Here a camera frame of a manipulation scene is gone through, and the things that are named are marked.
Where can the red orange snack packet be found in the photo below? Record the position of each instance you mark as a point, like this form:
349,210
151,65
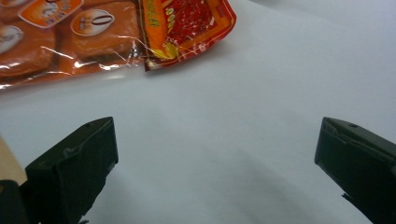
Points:
183,28

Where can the beige wooden piece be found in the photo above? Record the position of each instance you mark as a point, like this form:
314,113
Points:
9,165

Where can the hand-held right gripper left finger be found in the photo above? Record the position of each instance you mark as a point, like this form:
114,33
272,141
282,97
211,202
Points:
71,168

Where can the orange clear bread packet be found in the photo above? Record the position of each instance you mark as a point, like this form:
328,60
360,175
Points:
62,37

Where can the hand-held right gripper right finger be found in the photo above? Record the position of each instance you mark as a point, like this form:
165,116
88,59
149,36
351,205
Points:
358,158

